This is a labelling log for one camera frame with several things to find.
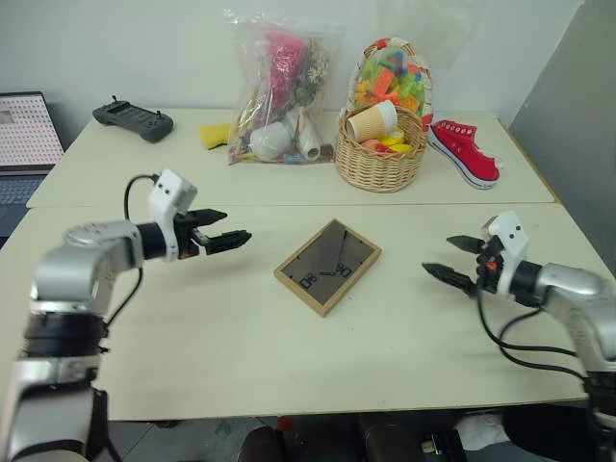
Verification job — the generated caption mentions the yellow sponge cloth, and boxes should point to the yellow sponge cloth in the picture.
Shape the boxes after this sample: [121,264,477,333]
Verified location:
[198,121,236,152]

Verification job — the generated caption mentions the white crumpled cloth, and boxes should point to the white crumpled cloth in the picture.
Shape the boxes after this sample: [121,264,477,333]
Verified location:
[453,412,512,448]

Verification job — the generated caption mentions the red canvas sneaker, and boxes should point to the red canvas sneaker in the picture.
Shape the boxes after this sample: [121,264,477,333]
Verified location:
[426,118,504,191]

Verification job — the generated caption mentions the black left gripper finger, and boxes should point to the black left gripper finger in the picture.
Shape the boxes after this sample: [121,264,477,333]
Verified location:
[191,208,229,229]
[193,230,253,256]

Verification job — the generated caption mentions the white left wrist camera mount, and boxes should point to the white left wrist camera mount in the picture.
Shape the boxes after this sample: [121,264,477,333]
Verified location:
[146,168,199,264]

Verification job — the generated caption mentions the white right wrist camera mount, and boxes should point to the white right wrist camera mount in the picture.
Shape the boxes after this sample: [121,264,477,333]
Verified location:
[481,210,531,302]

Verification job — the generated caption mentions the laptop computer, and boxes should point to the laptop computer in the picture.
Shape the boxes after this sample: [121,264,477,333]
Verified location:
[0,90,66,252]

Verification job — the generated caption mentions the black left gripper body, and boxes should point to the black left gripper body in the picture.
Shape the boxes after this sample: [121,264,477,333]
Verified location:
[172,210,210,262]

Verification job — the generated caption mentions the clear plastic bag of items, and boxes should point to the clear plastic bag of items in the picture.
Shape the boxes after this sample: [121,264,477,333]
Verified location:
[224,8,347,167]

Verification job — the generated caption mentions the grey partition panel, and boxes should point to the grey partition panel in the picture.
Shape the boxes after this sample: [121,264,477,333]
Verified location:
[506,20,616,286]

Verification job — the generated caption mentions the white plastic roll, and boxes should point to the white plastic roll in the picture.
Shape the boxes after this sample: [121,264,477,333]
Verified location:
[287,107,323,163]

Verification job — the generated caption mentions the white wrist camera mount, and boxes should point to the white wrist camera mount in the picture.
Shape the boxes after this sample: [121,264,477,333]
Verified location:
[146,168,199,264]
[481,210,531,302]

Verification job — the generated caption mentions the brown ribbed paper cup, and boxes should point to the brown ribbed paper cup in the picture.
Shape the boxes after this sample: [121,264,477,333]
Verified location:
[346,99,400,143]

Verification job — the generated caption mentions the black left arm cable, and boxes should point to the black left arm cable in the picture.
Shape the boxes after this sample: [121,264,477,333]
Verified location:
[102,173,160,329]

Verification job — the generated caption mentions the bag of colourful toy blocks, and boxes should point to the bag of colourful toy blocks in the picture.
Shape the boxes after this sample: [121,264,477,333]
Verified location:
[352,43,430,117]

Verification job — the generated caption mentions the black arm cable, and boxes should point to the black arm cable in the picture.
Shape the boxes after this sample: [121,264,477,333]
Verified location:
[102,173,160,329]
[475,287,592,382]

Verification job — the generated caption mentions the dark rounded shape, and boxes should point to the dark rounded shape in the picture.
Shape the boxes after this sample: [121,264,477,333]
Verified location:
[354,412,464,462]

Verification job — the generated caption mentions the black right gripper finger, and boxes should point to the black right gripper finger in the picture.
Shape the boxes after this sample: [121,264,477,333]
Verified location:
[446,234,483,254]
[421,261,479,296]

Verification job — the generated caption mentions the woven wicker basket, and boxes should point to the woven wicker basket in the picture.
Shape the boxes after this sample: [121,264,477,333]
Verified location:
[333,38,435,194]

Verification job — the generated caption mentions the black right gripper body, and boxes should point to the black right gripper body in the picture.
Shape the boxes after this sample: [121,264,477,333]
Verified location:
[475,235,504,296]

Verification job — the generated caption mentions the dark grey handheld controller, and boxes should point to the dark grey handheld controller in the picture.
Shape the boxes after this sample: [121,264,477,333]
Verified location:
[91,94,175,144]

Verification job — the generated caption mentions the wooden framed dark picture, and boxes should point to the wooden framed dark picture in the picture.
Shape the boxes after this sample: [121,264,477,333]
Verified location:
[272,218,384,319]

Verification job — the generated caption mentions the yellow and red plastic toys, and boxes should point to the yellow and red plastic toys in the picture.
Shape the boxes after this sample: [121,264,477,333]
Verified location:
[359,128,416,156]

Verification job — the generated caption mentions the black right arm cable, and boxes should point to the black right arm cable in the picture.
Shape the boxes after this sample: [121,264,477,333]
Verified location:
[475,287,592,382]

